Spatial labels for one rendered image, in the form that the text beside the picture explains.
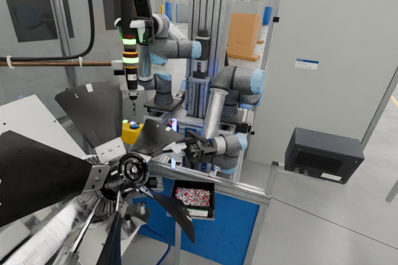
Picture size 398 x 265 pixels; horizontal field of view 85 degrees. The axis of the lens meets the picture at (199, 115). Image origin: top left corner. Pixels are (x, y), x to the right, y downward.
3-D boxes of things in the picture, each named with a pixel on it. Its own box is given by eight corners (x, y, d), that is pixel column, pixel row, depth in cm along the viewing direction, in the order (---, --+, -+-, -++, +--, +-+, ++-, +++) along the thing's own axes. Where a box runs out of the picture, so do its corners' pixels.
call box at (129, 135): (112, 141, 127) (110, 125, 123) (122, 133, 136) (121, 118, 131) (136, 148, 123) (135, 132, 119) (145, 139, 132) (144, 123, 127)
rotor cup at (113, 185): (112, 210, 72) (137, 202, 65) (83, 177, 69) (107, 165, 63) (137, 181, 84) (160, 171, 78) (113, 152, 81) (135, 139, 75)
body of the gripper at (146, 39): (149, 46, 69) (160, 41, 80) (148, 16, 65) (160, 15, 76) (125, 44, 70) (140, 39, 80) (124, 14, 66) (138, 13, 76)
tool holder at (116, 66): (114, 96, 65) (111, 64, 61) (115, 89, 71) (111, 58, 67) (145, 95, 68) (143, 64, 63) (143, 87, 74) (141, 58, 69)
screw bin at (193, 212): (167, 214, 104) (167, 204, 101) (173, 188, 119) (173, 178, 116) (213, 219, 104) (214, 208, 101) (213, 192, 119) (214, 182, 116)
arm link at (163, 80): (173, 92, 159) (173, 74, 153) (154, 93, 154) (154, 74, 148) (169, 86, 169) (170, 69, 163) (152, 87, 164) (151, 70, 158)
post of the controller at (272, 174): (263, 194, 114) (272, 164, 105) (264, 190, 116) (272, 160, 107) (269, 196, 113) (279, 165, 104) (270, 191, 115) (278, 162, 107)
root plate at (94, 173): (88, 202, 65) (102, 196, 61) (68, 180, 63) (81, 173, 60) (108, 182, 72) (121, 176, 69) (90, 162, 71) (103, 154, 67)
